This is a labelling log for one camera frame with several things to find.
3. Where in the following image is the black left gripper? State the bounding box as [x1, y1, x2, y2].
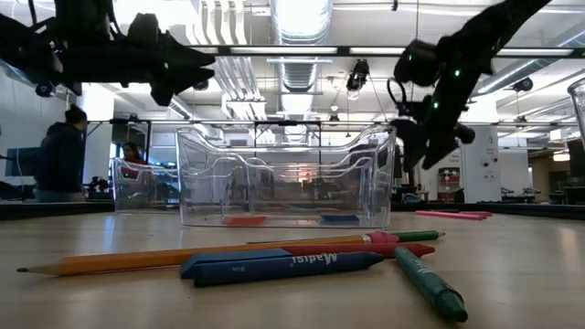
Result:
[109, 12, 216, 107]

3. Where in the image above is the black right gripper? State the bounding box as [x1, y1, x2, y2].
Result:
[390, 97, 476, 173]

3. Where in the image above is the pink pen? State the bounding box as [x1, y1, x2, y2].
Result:
[414, 209, 485, 221]

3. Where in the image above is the green pencil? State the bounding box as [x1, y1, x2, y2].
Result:
[246, 229, 446, 245]

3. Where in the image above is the clear plastic bin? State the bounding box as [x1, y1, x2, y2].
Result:
[237, 153, 367, 216]
[111, 157, 180, 212]
[568, 77, 585, 147]
[175, 125, 397, 228]

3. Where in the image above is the red crayon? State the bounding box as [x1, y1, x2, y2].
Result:
[282, 242, 436, 260]

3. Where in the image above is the green crayon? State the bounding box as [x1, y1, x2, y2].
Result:
[393, 246, 469, 324]

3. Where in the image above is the red eraser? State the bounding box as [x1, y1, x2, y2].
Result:
[222, 216, 268, 227]

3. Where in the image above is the blue crayon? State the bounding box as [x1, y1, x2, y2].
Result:
[191, 250, 386, 288]

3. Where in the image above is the orange pencil pink eraser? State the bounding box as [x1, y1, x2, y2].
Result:
[16, 232, 399, 278]

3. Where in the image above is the red storage shelf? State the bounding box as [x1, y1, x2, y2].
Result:
[436, 166, 458, 202]

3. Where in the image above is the black equipment stand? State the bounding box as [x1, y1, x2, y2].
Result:
[393, 171, 420, 205]

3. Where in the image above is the person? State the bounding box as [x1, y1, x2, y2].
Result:
[119, 141, 147, 166]
[34, 103, 89, 205]

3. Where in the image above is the dark monitor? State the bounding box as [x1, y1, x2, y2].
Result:
[4, 145, 40, 177]

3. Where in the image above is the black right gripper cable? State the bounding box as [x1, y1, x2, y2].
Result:
[386, 78, 412, 118]

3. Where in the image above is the black background rig frame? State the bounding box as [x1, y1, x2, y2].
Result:
[253, 120, 324, 165]
[86, 117, 152, 197]

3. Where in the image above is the silver air duct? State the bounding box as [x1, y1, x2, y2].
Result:
[269, 0, 335, 143]

